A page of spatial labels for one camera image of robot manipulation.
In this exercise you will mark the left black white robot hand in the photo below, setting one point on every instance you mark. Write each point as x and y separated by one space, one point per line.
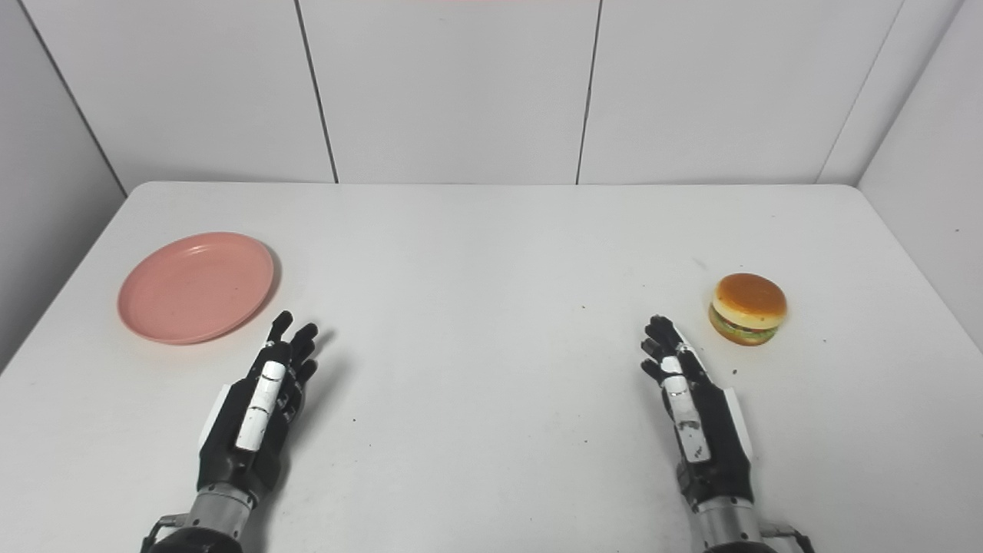
261 399

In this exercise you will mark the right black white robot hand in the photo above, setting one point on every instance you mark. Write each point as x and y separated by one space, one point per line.
703 415

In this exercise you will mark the toy hamburger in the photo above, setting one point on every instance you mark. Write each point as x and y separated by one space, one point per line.
749 307

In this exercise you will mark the pink round plate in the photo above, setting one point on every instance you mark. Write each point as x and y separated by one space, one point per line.
196 288

